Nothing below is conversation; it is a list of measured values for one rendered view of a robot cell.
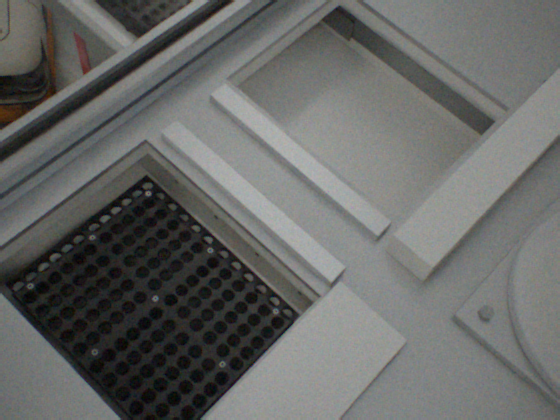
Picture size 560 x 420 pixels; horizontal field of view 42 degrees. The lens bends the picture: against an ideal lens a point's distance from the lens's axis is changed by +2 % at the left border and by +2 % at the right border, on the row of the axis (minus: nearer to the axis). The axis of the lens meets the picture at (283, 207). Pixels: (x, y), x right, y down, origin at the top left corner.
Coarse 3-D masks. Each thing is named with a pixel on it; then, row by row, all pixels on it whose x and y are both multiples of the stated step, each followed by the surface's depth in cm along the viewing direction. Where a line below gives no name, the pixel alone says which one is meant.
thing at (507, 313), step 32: (544, 224) 70; (512, 256) 70; (544, 256) 64; (480, 288) 68; (512, 288) 67; (544, 288) 63; (480, 320) 66; (512, 320) 66; (544, 320) 63; (512, 352) 65; (544, 352) 64; (544, 384) 64
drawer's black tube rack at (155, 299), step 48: (96, 240) 73; (144, 240) 73; (192, 240) 74; (48, 288) 73; (96, 288) 70; (144, 288) 71; (192, 288) 71; (240, 288) 75; (96, 336) 71; (144, 336) 68; (192, 336) 69; (240, 336) 69; (144, 384) 66; (192, 384) 67
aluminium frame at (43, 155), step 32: (224, 0) 77; (256, 0) 78; (288, 0) 84; (192, 32) 75; (224, 32) 77; (160, 64) 73; (192, 64) 77; (96, 96) 70; (128, 96) 71; (160, 96) 76; (64, 128) 68; (96, 128) 71; (0, 160) 66; (32, 160) 66; (64, 160) 70; (0, 192) 66
